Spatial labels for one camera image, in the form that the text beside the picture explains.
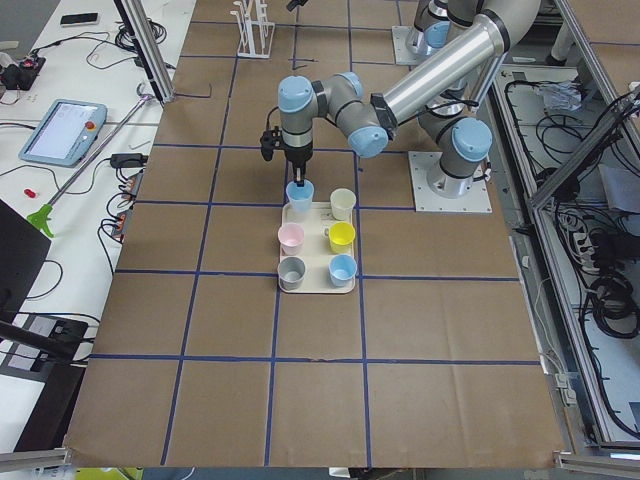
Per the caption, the white plastic cup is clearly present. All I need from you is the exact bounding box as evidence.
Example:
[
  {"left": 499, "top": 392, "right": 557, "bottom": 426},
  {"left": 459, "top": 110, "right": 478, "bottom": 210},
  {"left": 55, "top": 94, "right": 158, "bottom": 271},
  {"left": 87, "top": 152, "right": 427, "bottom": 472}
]
[{"left": 330, "top": 188, "right": 357, "bottom": 221}]

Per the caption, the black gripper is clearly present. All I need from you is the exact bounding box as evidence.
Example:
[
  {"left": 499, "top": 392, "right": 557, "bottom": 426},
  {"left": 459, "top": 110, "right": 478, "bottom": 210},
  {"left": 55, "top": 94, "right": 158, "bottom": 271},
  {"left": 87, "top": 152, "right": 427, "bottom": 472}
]
[{"left": 284, "top": 143, "right": 313, "bottom": 186}]

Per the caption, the pink plastic cup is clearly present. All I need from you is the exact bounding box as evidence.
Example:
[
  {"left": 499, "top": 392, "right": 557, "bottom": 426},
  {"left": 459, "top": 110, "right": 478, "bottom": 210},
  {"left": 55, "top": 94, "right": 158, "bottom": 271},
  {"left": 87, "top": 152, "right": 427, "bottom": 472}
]
[{"left": 277, "top": 222, "right": 305, "bottom": 255}]

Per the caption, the cream serving tray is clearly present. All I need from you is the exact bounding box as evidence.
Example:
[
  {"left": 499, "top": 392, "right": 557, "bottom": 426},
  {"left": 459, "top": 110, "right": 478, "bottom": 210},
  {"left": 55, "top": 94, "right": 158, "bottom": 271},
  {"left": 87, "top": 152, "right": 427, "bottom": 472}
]
[{"left": 279, "top": 202, "right": 356, "bottom": 294}]

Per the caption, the yellow plastic cup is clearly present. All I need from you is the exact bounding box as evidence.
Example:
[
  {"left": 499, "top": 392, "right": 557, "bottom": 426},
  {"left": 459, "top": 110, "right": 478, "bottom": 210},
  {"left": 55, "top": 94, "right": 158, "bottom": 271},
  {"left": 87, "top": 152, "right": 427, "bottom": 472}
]
[{"left": 328, "top": 221, "right": 356, "bottom": 254}]

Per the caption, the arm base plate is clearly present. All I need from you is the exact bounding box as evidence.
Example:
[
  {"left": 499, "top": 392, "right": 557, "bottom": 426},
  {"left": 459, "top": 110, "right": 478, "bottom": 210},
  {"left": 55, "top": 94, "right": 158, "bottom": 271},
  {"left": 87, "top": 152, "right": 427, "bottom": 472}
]
[
  {"left": 392, "top": 26, "right": 430, "bottom": 66},
  {"left": 408, "top": 151, "right": 493, "bottom": 214}
]

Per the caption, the grey plastic cup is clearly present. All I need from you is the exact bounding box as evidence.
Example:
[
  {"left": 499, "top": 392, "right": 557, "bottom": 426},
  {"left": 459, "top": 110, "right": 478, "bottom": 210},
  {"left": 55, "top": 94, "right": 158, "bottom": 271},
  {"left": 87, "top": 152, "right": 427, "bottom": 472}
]
[{"left": 277, "top": 256, "right": 306, "bottom": 291}]

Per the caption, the black power adapter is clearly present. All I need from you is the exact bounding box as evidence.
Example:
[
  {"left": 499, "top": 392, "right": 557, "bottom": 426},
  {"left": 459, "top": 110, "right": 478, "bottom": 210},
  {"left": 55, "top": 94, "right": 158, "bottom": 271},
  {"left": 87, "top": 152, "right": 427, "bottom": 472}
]
[{"left": 109, "top": 153, "right": 148, "bottom": 169}]

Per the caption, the blue teach pendant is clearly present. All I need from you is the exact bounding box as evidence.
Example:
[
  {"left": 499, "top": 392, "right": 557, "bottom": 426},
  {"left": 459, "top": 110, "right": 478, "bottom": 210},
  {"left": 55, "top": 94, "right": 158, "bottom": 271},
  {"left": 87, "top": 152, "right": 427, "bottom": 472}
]
[{"left": 18, "top": 99, "right": 107, "bottom": 167}]

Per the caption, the light blue plastic cup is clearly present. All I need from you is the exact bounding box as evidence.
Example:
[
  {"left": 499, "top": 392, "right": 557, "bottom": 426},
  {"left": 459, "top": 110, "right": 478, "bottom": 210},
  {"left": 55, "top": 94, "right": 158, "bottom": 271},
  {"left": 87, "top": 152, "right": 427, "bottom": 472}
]
[{"left": 285, "top": 180, "right": 315, "bottom": 219}]

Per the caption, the black smartphone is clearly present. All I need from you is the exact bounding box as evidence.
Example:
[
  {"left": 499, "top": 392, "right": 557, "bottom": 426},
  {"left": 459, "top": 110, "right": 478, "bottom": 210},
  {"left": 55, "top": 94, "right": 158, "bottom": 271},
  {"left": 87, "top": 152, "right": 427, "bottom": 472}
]
[{"left": 60, "top": 12, "right": 99, "bottom": 28}]

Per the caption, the green handled grabber tool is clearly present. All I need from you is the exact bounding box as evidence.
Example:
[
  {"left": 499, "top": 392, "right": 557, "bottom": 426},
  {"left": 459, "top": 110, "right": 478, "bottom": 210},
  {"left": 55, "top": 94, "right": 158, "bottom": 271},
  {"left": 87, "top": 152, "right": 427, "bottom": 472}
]
[{"left": 27, "top": 82, "right": 155, "bottom": 238}]

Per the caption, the white wire cup rack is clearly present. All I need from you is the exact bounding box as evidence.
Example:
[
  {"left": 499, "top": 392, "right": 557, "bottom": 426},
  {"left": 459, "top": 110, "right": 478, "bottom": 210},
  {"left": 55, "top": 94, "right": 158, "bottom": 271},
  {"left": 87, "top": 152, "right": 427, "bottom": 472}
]
[{"left": 230, "top": 0, "right": 275, "bottom": 59}]

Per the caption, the aluminium frame post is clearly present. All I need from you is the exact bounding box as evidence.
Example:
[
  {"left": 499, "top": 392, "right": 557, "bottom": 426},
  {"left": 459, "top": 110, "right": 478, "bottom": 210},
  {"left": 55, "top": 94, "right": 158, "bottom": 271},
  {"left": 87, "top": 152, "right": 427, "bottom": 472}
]
[{"left": 114, "top": 0, "right": 175, "bottom": 104}]

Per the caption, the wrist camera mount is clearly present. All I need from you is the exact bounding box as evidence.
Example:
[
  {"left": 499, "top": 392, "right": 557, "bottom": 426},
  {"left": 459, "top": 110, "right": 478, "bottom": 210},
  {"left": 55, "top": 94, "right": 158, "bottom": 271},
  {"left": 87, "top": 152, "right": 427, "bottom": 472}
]
[{"left": 260, "top": 126, "right": 282, "bottom": 162}]

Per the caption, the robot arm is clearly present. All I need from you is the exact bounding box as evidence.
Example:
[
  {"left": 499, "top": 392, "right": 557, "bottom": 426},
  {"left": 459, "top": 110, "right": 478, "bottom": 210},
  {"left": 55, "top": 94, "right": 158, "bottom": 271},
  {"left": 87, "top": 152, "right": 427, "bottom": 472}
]
[
  {"left": 262, "top": 1, "right": 540, "bottom": 187},
  {"left": 406, "top": 0, "right": 484, "bottom": 56}
]

